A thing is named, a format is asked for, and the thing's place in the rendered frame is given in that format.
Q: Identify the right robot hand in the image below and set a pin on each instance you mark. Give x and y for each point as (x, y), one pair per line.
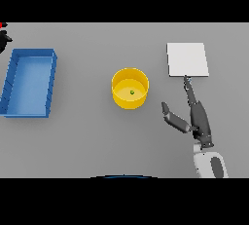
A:
(199, 118)

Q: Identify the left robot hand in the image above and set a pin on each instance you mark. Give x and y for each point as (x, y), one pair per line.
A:
(4, 40)

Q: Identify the red beaker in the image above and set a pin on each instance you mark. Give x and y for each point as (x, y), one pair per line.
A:
(2, 25)

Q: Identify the yellow bowl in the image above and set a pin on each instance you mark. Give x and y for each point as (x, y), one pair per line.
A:
(130, 97)

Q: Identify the green nut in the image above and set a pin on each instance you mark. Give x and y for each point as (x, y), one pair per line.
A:
(132, 92)

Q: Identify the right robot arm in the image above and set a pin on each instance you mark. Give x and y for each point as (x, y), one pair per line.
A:
(209, 165)

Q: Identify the pale square scale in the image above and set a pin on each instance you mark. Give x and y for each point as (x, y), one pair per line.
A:
(187, 59)

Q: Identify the blue tray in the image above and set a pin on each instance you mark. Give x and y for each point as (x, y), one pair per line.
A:
(29, 84)

